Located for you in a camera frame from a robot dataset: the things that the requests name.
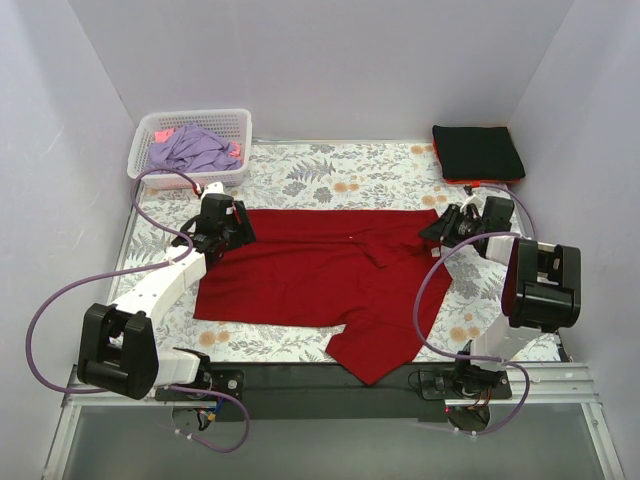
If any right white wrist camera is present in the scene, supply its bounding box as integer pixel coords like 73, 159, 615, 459
460, 185, 483, 213

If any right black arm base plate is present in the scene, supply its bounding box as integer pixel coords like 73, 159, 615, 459
407, 367, 512, 431

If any pink t shirt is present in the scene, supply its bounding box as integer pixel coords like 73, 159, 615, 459
154, 128, 176, 143

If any white plastic laundry basket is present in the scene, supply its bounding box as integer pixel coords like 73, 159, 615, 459
127, 109, 253, 186

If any purple t shirt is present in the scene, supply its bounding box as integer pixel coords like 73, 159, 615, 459
148, 124, 243, 173

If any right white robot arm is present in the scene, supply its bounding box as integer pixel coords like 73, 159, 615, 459
419, 196, 582, 398

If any folded black t shirt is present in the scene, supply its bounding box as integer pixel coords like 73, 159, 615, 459
432, 125, 526, 183

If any aluminium frame rail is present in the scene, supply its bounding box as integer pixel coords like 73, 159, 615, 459
62, 362, 601, 407

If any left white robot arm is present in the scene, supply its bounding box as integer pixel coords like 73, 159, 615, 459
77, 193, 256, 400

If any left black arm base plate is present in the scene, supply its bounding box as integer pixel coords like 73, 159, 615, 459
154, 367, 244, 402

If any red t shirt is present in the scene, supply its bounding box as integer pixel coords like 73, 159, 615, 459
194, 209, 452, 385

